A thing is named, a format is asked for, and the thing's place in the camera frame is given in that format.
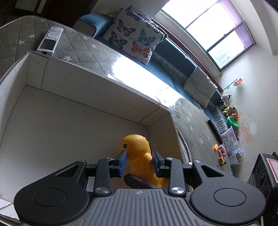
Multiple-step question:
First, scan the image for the orange rubber duck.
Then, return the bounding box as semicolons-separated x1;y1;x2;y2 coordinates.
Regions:
120;134;168;188

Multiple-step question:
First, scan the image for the small toy truck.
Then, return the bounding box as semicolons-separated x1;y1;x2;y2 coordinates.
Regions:
218;156;226;167

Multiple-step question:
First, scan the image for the pink toy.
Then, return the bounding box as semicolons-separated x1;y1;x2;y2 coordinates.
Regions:
218;145;226;158

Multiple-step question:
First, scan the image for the black speaker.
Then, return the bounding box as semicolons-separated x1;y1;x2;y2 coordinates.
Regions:
247;152;277;200

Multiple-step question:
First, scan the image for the clear plastic storage box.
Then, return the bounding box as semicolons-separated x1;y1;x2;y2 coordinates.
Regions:
221;127;244;167

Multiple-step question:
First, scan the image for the green plastic bowl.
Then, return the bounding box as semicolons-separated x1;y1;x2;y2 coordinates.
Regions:
227;116;239;130

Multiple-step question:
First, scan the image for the white cardboard box dark outside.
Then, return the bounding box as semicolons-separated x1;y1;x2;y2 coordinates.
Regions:
1;52;182;223

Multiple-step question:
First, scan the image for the pile of plush toys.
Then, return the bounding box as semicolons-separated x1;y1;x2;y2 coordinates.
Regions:
220;94;238;120

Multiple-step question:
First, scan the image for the grey white cushion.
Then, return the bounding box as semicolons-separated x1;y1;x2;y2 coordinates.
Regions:
184;67;217;108

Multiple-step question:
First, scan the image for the blue sofa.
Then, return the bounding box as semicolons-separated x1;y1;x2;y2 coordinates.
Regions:
73;13;229;133

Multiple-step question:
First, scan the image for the butterfly print pillow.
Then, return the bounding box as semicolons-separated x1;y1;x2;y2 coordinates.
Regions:
102;5;168;65

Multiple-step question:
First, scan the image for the silver remote control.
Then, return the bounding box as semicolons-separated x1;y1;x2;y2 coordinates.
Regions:
37;26;64;56

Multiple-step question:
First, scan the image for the grey star quilted mat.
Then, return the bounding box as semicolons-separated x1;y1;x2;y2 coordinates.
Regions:
1;16;220;167

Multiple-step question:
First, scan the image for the window with green frame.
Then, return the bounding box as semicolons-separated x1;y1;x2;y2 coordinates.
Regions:
161;1;254;71

